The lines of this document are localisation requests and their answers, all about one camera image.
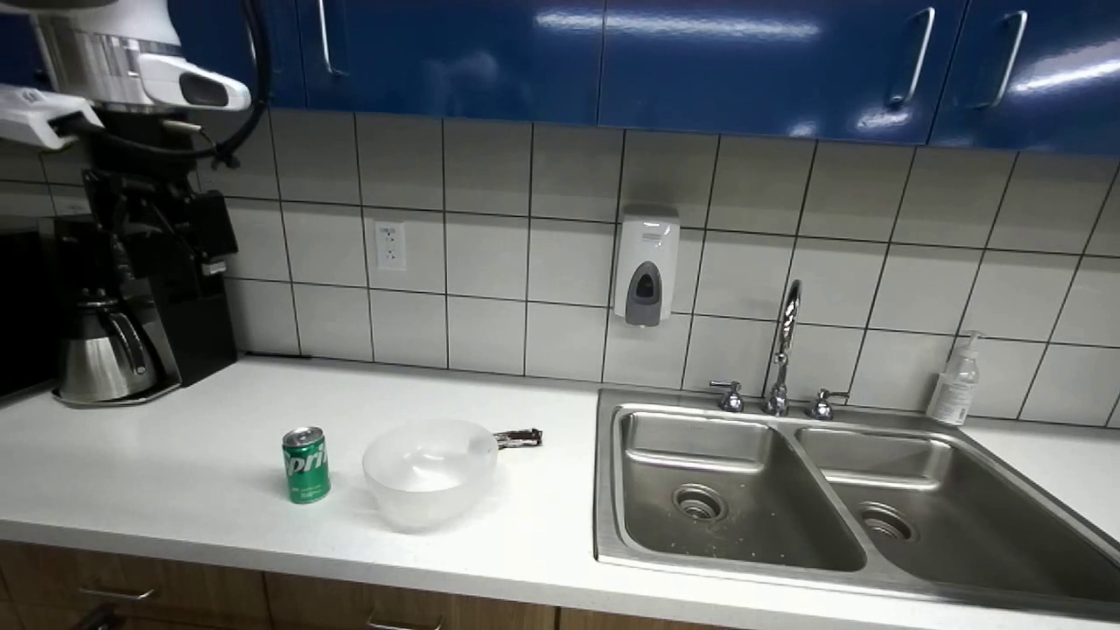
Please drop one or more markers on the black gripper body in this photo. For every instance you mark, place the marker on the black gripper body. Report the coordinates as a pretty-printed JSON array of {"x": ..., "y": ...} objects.
[{"x": 140, "y": 175}]

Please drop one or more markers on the green soda can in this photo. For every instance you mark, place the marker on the green soda can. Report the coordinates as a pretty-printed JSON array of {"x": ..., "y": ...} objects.
[{"x": 306, "y": 466}]

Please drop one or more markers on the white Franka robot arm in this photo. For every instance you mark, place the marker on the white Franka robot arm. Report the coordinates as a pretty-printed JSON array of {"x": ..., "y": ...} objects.
[{"x": 128, "y": 47}]

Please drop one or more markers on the clear plastic bowl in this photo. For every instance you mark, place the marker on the clear plastic bowl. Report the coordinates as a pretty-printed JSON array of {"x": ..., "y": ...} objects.
[{"x": 429, "y": 478}]

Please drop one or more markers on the black coffee maker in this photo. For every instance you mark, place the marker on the black coffee maker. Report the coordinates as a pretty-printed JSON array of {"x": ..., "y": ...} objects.
[{"x": 205, "y": 317}]

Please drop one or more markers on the blue cabinet door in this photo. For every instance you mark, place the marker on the blue cabinet door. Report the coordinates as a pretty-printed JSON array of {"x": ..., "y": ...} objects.
[
  {"x": 211, "y": 35},
  {"x": 772, "y": 72},
  {"x": 1052, "y": 82},
  {"x": 467, "y": 58}
]

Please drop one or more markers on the steel coffee carafe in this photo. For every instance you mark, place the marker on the steel coffee carafe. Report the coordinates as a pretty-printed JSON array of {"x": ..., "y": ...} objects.
[{"x": 105, "y": 352}]

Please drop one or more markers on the black microwave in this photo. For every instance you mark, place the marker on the black microwave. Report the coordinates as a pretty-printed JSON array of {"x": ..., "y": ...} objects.
[{"x": 21, "y": 317}]

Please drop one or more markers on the wooden drawer front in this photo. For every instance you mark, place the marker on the wooden drawer front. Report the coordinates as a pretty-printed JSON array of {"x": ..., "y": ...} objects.
[
  {"x": 175, "y": 588},
  {"x": 406, "y": 609}
]

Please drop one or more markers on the small dark countertop object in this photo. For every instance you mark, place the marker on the small dark countertop object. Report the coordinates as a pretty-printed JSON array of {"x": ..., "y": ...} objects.
[{"x": 519, "y": 439}]

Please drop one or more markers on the chrome sink faucet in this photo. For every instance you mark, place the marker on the chrome sink faucet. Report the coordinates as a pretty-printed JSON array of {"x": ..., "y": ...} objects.
[{"x": 784, "y": 338}]

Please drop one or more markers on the stainless steel double sink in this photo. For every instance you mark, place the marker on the stainless steel double sink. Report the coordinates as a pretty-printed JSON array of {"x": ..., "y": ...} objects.
[{"x": 747, "y": 500}]

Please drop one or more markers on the clear soap bottle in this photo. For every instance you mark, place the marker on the clear soap bottle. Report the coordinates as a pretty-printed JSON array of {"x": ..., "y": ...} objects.
[{"x": 952, "y": 387}]

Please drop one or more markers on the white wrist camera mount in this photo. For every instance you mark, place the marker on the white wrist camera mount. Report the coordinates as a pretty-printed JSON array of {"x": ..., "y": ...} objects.
[{"x": 41, "y": 117}]

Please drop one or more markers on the white wall outlet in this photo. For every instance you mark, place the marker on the white wall outlet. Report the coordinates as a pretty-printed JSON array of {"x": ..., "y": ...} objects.
[{"x": 391, "y": 249}]

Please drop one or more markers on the white wall soap dispenser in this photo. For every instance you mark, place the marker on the white wall soap dispenser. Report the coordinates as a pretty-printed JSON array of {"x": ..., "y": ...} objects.
[{"x": 645, "y": 263}]

